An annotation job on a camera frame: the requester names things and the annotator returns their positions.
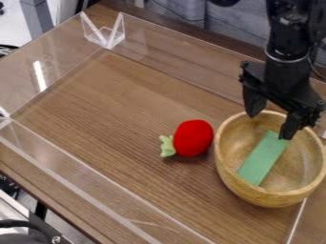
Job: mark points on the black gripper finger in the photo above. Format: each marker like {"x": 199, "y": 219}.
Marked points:
{"x": 291, "y": 126}
{"x": 254, "y": 102}

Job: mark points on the red plush strawberry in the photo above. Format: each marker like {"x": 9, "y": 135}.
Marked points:
{"x": 189, "y": 141}

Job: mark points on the green foam stick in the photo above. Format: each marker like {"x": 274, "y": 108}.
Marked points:
{"x": 262, "y": 158}

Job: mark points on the clear acrylic front wall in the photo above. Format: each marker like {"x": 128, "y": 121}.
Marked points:
{"x": 105, "y": 210}

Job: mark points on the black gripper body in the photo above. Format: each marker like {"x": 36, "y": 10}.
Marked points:
{"x": 282, "y": 80}

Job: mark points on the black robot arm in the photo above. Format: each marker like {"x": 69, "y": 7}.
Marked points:
{"x": 296, "y": 28}

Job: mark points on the brown wooden bowl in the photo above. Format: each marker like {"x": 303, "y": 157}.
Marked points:
{"x": 298, "y": 172}

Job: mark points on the clear acrylic corner bracket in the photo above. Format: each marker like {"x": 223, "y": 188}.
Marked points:
{"x": 105, "y": 37}

